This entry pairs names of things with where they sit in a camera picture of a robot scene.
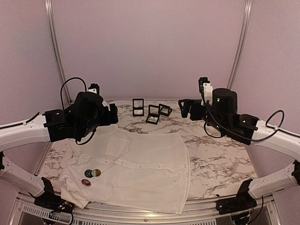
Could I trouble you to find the black display frame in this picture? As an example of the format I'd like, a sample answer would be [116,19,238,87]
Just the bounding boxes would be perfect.
[159,104,173,117]
[132,98,144,117]
[146,105,160,125]

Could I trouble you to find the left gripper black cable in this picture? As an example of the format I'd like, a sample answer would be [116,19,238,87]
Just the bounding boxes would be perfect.
[60,77,87,111]

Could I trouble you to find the red round brooch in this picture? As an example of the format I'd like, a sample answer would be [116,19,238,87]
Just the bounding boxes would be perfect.
[81,179,91,187]

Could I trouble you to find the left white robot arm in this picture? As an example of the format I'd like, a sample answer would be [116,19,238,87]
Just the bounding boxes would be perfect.
[0,91,118,209]

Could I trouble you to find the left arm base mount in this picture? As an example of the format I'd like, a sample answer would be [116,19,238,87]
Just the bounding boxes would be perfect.
[34,177,74,214]

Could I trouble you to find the white button shirt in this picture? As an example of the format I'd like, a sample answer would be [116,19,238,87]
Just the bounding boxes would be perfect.
[59,129,191,214]

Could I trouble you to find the aluminium corner post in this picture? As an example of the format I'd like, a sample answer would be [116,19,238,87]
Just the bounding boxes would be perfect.
[44,0,72,104]
[227,0,253,89]

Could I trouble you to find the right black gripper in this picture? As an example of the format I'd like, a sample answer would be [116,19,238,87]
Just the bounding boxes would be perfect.
[179,99,227,134]

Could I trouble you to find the black display frame left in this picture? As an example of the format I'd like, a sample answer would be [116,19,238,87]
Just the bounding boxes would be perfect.
[132,98,144,117]

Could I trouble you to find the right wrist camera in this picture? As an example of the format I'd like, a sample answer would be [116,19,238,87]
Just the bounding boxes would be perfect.
[198,77,213,102]

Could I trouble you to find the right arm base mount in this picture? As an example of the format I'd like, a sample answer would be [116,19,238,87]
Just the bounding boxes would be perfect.
[216,179,257,215]

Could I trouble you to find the right aluminium corner post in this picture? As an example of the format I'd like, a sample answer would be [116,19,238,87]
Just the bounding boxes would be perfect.
[227,0,253,89]

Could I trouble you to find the black display frame middle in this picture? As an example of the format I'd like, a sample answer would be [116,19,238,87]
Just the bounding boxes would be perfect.
[146,105,160,125]

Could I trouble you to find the aluminium front rail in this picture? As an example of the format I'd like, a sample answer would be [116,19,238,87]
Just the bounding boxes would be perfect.
[9,191,283,225]

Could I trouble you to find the blue round brooch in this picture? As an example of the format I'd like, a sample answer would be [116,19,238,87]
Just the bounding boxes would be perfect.
[84,169,93,178]

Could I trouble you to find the green round brooch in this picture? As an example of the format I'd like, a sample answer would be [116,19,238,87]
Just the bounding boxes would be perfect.
[91,169,101,177]

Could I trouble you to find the left aluminium corner post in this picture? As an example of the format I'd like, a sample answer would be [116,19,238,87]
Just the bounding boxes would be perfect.
[44,0,72,104]

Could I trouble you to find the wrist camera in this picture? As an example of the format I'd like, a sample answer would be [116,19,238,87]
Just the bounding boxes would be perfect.
[198,77,213,102]
[87,83,100,95]

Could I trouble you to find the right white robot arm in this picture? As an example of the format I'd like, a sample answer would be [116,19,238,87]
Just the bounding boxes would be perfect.
[178,88,300,210]

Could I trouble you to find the black display frame right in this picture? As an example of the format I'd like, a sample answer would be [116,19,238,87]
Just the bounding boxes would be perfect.
[159,104,173,117]

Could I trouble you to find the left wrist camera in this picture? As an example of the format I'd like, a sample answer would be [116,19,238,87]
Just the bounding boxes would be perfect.
[87,83,100,95]

